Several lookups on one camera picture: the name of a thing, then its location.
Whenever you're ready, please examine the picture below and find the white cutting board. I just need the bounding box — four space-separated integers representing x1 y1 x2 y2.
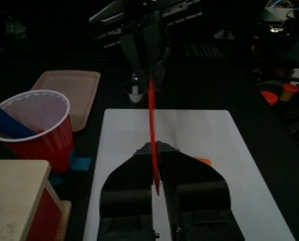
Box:
81 108 296 241

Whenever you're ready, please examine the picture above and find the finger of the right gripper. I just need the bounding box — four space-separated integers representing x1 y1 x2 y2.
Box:
117 31 147 78
147 18 171 90

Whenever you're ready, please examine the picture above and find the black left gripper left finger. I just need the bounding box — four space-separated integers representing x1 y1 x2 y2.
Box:
96 141 156 241

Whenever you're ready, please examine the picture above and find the pink plastic tray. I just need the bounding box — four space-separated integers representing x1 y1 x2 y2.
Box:
29 70 101 133

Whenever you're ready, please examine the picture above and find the wooden box with red side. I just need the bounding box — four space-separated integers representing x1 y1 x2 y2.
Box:
0 159 73 241

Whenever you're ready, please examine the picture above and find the black keyboard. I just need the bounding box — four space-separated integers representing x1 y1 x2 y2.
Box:
181 41 224 59

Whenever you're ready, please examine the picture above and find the red plastic cup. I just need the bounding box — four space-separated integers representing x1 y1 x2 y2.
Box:
0 88 75 175

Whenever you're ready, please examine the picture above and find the orange toy carrot piece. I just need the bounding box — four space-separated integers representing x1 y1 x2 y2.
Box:
196 157 212 167

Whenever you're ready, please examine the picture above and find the orange toy knife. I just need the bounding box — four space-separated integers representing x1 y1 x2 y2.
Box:
145 76 161 196

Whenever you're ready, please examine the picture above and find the yellow cup with orange rim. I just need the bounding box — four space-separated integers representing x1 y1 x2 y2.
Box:
279 82 299 103

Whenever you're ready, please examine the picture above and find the blue stick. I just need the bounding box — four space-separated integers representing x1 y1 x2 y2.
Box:
0 99 37 139

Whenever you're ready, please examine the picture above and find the blue tape piece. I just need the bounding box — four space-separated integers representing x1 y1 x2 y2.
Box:
69 153 93 172
48 172 65 186

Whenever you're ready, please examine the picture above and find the orange bowl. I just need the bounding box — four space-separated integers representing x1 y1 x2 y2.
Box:
259 89 280 106

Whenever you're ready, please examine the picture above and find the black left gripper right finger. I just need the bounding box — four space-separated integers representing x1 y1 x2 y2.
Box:
156 140 245 241

